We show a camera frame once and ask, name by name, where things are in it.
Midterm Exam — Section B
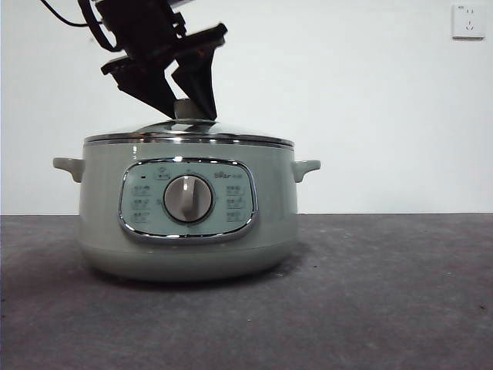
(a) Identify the glass lid with green knob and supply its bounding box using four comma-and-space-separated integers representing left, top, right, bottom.
83, 99, 297, 150

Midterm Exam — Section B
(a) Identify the pale green electric cooking pot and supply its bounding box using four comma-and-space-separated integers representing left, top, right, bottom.
52, 141, 322, 284

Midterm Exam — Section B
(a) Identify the thick black cable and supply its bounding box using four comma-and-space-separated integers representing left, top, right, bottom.
76, 0, 126, 53

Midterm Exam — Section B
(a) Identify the thin black cable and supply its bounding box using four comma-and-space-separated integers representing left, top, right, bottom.
38, 0, 102, 29

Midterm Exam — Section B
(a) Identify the white wall power outlet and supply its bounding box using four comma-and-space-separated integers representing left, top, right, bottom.
451, 3, 486, 41

